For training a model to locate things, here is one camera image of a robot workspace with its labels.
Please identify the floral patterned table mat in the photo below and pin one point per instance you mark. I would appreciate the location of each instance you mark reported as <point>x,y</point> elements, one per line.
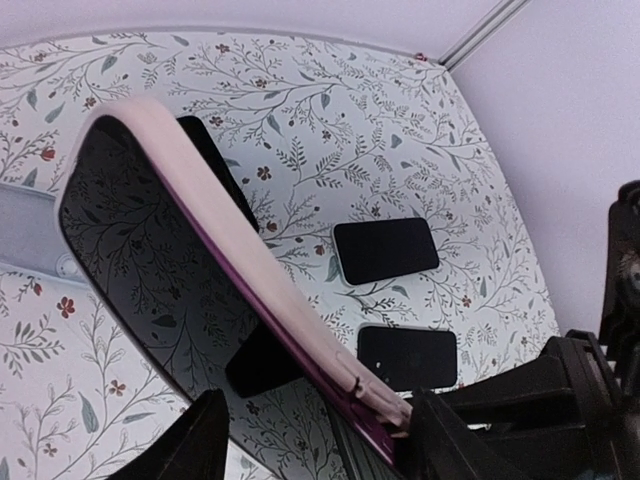
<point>315,134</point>

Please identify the light blue phone case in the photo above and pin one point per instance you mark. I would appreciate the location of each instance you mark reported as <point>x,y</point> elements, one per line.
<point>30,238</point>

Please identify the black phone with white edge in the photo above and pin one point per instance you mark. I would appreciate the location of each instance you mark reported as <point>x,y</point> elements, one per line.
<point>184,313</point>

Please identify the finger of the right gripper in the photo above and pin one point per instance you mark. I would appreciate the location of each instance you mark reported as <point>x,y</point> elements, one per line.
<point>537,395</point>

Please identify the pink phone case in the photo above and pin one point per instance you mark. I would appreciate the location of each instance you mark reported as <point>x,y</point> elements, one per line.
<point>247,260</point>

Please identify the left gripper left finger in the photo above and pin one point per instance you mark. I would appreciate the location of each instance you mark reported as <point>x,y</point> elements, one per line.
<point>195,446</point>

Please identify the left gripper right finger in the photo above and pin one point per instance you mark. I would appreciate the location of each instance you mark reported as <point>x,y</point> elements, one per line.
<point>441,446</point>

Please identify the black phone case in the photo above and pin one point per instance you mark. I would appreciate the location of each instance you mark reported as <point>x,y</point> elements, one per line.
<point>202,140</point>

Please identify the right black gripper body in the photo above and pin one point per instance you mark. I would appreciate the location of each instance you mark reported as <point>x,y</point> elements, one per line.
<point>603,369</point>

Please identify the right aluminium frame post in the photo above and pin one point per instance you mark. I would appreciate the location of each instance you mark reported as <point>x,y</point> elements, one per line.
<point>488,25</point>

